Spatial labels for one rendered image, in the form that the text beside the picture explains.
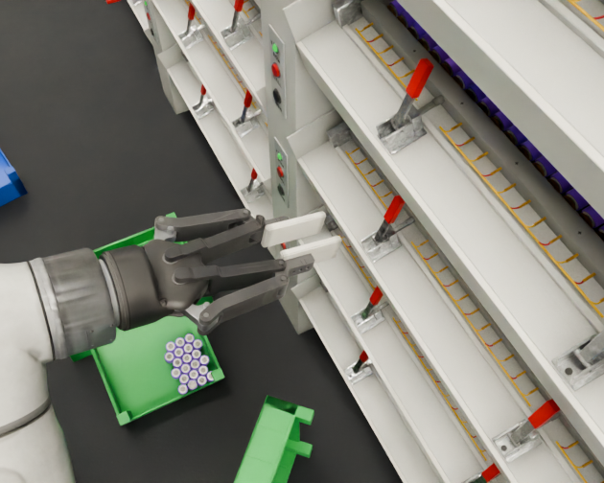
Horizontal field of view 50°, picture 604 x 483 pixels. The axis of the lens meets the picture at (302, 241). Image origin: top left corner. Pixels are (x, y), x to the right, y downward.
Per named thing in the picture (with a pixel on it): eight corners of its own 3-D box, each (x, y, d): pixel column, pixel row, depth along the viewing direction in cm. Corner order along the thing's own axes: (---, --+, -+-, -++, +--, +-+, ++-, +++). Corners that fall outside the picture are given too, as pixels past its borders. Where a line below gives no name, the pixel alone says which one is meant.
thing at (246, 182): (282, 269, 129) (260, 239, 117) (174, 80, 160) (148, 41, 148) (370, 216, 129) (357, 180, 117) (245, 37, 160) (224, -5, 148)
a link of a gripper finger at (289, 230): (263, 248, 68) (260, 242, 69) (320, 233, 72) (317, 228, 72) (267, 230, 66) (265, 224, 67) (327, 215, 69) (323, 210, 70)
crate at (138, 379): (222, 379, 128) (225, 377, 120) (123, 425, 123) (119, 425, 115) (163, 241, 132) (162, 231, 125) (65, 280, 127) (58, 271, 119)
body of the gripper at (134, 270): (94, 281, 64) (184, 258, 68) (121, 353, 60) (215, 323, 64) (92, 232, 59) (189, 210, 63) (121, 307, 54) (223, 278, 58)
